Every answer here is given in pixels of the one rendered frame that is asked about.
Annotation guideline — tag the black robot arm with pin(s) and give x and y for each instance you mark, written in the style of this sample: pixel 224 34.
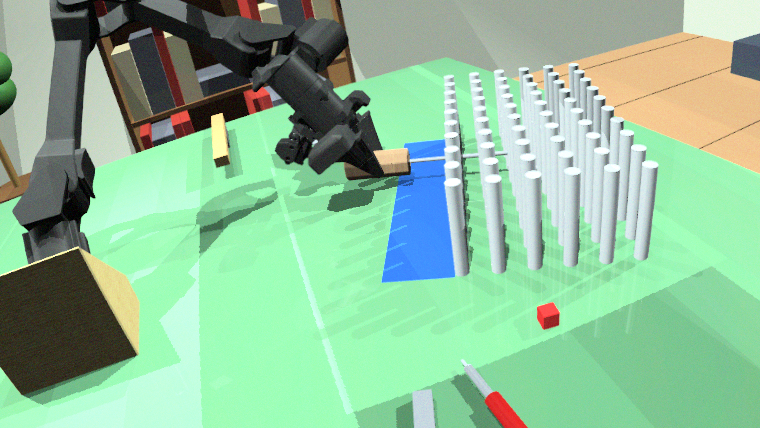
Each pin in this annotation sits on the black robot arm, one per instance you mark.
pixel 61 181

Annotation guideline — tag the metal hook tool with tan handle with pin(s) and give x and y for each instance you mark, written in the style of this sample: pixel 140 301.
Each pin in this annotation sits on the metal hook tool with tan handle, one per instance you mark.
pixel 397 162

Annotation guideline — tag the red-handled screwdriver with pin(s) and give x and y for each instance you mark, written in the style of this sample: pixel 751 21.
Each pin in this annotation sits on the red-handled screwdriver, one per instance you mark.
pixel 494 400

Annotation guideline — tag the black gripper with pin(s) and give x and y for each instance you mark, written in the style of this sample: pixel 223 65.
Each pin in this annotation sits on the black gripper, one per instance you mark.
pixel 343 135

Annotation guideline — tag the small red cube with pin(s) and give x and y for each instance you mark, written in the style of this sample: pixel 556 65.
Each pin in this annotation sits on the small red cube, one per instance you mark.
pixel 548 316

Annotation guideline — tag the blue flat strip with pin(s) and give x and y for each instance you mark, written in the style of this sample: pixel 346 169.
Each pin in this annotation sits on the blue flat strip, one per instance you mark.
pixel 420 245

